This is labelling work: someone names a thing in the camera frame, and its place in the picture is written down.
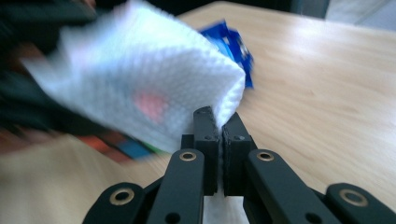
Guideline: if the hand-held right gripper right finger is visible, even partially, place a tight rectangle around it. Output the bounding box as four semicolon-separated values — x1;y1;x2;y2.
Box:
220;111;258;197

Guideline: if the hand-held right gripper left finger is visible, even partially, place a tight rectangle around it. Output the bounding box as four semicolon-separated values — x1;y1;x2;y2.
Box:
180;105;220;197

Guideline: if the colourful puzzle cube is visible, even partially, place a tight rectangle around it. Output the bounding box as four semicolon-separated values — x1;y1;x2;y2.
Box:
77;133;171;164

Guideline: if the blue wet wipes packet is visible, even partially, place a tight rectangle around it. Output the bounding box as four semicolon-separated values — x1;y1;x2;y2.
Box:
199;20;255;90

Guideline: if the white wet wipe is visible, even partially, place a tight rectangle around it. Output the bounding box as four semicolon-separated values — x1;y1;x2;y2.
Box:
21;0;250;224

